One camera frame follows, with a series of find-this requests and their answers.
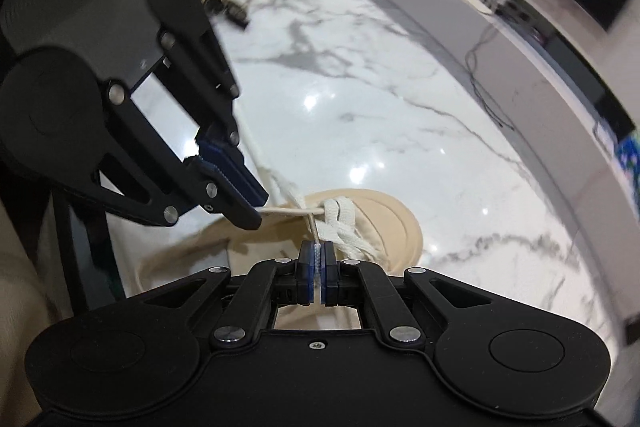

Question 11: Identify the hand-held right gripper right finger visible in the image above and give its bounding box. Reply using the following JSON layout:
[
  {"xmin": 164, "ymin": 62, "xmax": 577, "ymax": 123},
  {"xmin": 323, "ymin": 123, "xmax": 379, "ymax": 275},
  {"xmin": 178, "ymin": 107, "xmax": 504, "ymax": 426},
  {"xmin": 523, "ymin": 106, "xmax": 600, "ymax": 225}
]
[{"xmin": 322, "ymin": 241, "xmax": 501, "ymax": 348}]

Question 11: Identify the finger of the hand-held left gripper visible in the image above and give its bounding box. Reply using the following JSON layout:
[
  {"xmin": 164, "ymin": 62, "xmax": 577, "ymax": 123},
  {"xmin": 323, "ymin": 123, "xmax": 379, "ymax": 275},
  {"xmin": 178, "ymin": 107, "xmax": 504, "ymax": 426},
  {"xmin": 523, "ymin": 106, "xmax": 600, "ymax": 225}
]
[
  {"xmin": 92, "ymin": 79, "xmax": 264, "ymax": 232},
  {"xmin": 158, "ymin": 21, "xmax": 270, "ymax": 208}
]

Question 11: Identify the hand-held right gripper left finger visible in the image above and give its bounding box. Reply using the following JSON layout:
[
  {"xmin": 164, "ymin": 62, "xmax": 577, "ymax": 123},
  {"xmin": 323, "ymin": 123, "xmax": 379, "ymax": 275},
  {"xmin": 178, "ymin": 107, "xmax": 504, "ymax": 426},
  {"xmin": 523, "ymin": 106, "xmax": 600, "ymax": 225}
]
[{"xmin": 135, "ymin": 241, "xmax": 321, "ymax": 348}]

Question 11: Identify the white shoelace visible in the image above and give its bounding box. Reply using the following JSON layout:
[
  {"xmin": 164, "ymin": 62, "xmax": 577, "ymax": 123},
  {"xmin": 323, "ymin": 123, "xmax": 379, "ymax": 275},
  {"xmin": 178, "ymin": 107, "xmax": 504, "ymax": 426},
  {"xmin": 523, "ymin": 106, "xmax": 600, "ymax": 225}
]
[{"xmin": 252, "ymin": 167, "xmax": 391, "ymax": 268}]

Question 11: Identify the beige canvas shoe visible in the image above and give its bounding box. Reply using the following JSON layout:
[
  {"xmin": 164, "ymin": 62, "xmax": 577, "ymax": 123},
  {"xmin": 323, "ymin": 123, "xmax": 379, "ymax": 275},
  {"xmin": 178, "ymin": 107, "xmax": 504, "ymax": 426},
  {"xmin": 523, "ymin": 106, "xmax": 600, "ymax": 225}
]
[{"xmin": 132, "ymin": 188, "xmax": 423, "ymax": 330}]

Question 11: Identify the black dial wristwatch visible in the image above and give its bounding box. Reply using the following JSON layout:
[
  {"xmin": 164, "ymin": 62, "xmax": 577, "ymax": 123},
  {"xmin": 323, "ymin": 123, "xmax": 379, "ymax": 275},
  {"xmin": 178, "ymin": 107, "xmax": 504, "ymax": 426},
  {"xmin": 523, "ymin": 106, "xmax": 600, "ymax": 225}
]
[{"xmin": 225, "ymin": 2, "xmax": 251, "ymax": 28}]

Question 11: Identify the beige sofa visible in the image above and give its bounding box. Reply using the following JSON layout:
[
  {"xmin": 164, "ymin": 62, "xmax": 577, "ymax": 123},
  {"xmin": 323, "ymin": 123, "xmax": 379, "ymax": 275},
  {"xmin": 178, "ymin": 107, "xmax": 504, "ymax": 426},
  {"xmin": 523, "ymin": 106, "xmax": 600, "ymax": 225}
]
[{"xmin": 0, "ymin": 197, "xmax": 76, "ymax": 427}]

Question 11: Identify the long white marble cabinet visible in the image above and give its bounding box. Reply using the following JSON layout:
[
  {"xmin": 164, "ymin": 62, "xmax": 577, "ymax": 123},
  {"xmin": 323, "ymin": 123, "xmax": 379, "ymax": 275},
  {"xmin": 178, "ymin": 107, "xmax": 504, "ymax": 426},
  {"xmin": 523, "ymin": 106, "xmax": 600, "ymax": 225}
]
[{"xmin": 310, "ymin": 0, "xmax": 640, "ymax": 228}]

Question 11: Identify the white flat device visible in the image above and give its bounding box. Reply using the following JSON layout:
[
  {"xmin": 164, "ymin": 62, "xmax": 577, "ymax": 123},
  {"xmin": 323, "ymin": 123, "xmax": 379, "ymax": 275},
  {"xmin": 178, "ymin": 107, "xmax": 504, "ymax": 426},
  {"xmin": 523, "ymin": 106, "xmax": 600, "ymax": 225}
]
[{"xmin": 592, "ymin": 117, "xmax": 618, "ymax": 152}]

